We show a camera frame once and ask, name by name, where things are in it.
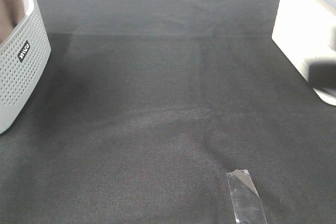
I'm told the brown towel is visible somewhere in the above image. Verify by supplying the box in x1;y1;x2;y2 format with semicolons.
1;0;25;42

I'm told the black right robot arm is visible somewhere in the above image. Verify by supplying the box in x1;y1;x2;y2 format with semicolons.
308;61;335;92

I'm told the black table cloth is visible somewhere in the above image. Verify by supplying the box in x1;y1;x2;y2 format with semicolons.
1;0;335;223

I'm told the clear adhesive tape strip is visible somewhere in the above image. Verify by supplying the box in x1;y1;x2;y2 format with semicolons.
226;169;267;224

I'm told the grey perforated laundry basket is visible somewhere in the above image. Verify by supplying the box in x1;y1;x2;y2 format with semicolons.
1;0;51;133

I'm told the white plastic basket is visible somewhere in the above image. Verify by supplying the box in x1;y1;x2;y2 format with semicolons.
272;0;335;105

